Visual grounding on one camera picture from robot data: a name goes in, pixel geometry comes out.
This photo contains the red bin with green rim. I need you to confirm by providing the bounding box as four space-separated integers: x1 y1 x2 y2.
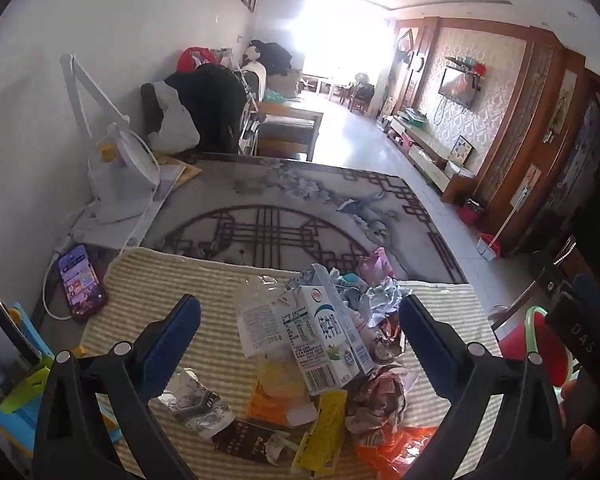
497 305 576 388

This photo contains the white bag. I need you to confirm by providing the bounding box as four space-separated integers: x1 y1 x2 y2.
147 83 201 153

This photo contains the white magazine rack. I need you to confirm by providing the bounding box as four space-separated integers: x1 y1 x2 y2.
237 97 266 156

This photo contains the red bag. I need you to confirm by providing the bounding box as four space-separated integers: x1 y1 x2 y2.
176 46 216 73

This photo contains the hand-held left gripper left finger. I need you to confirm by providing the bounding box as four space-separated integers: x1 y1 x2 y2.
32 294 202 480

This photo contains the geometric framed picture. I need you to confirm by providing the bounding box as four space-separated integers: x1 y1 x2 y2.
452 135 475 163

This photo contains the black jacket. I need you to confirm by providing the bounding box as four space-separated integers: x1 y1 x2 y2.
252 40 293 73

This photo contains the white table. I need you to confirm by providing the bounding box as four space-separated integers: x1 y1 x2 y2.
302 76 346 96

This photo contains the blue and green phone stand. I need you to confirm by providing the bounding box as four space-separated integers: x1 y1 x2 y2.
0 302 121 443

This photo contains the orange plastic bag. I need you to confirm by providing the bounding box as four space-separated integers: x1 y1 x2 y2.
355 425 438 480

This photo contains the yellow packet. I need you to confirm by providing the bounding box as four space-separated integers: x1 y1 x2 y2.
292 389 348 476

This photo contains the orange paper box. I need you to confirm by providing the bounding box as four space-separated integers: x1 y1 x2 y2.
247 380 318 428

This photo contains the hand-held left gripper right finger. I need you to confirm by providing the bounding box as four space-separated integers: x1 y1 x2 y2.
399 294 566 480

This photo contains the wall shelf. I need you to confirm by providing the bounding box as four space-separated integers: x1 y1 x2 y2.
445 56 486 78

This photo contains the person's right hand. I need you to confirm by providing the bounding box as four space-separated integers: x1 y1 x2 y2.
561 379 588 461

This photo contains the black clothes pile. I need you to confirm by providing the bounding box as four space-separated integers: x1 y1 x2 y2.
165 63 248 153

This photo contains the white milk carton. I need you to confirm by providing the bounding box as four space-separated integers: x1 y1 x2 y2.
275 265 376 396

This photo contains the crumpled black white wrapper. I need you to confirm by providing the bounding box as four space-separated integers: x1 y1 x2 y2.
150 367 236 441

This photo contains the red dustpan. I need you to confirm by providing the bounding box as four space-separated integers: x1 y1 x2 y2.
476 234 502 260

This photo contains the pink plastic bag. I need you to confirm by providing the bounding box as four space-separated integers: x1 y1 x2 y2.
360 247 396 286

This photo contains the yellow paper envelope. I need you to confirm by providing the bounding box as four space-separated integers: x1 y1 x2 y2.
155 152 202 191

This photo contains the low television cabinet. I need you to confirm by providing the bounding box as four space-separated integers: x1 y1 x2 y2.
385 115 481 201

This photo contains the dark brown sachet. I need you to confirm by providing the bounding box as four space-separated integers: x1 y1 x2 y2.
211 419 291 463

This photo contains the shiny foil wrapper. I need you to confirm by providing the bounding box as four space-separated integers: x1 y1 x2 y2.
372 317 406 366

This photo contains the silver blue snack wrapper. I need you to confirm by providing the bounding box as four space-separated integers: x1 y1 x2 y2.
330 269 376 321

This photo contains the white broom handle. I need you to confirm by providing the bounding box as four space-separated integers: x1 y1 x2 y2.
495 190 523 246

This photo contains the grey patterned table cover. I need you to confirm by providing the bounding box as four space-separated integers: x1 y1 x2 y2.
145 152 468 286

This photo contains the green striped mat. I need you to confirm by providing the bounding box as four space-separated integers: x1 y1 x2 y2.
82 248 503 480

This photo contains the wall television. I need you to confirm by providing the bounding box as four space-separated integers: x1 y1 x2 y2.
439 66 481 108

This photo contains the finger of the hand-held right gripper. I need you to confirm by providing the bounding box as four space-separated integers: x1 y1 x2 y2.
575 272 600 313
532 262 573 311

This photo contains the small wooden chair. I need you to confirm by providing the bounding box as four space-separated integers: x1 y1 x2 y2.
347 82 376 113

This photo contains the crumpled red patterned wrapper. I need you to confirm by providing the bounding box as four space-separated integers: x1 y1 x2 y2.
345 365 406 441

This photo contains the smartphone with red case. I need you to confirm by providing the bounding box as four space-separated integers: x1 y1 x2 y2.
57 243 109 323

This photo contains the clear plastic bottle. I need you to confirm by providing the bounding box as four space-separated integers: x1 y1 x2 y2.
234 274 311 403

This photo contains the white desk lamp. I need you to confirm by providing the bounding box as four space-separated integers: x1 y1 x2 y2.
60 52 162 224

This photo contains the wooden sofa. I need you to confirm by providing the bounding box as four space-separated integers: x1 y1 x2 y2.
255 62 326 161

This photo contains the grey paper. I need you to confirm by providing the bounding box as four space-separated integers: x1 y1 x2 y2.
367 277 413 328

